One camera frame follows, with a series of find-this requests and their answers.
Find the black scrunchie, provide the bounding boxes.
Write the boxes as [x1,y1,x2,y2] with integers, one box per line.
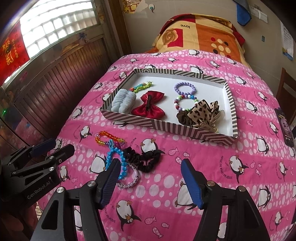
[123,147,165,173]

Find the red satin hair bow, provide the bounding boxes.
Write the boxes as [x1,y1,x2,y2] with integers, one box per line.
[131,91,165,120]

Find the orange bead bracelet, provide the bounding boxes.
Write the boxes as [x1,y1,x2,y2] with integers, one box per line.
[94,131,127,147]

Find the white fluffy scrunchie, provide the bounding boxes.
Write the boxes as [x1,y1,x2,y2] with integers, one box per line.
[111,89,137,113]

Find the green colourful bead bracelet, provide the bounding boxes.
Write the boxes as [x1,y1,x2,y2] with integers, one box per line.
[128,81,153,94]

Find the purple bead bracelet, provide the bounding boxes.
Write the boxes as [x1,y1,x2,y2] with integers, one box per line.
[174,81,197,96]

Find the striped white jewelry tray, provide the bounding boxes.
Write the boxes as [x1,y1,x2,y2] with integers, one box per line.
[100,69,238,146]

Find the multicolour bead bracelet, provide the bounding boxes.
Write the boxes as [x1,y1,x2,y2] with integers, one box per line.
[173,94,200,112]

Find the wooden chair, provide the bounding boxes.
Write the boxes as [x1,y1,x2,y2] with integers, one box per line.
[276,68,295,125]

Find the pink penguin bedspread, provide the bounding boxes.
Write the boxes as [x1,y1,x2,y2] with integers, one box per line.
[56,50,295,240]

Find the window with grille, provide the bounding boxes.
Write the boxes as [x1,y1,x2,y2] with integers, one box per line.
[20,0,97,58]

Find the black smartphone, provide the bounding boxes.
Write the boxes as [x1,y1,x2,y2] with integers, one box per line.
[274,108,295,148]

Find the white wall calendar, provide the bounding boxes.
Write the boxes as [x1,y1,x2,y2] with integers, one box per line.
[280,22,294,61]

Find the blue bead bracelet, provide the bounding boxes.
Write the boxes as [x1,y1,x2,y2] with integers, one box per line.
[105,139,129,181]

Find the white silver beaded bracelet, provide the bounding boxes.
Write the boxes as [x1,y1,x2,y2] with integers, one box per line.
[115,163,141,189]

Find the orange floral blanket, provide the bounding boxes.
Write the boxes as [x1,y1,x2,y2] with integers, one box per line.
[147,14,249,67]

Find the wooden wall panel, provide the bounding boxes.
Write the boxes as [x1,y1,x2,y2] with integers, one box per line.
[1,37,111,150]

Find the blue cloth on wall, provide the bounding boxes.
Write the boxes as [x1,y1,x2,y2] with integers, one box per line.
[233,0,252,27]

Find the leopard print hair bow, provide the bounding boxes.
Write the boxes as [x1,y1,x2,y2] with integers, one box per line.
[187,99,225,133]

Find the red paper decoration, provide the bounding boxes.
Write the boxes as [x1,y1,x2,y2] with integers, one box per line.
[0,22,30,85]

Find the brown scrunchie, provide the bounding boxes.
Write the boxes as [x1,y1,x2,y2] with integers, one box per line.
[176,110,196,126]

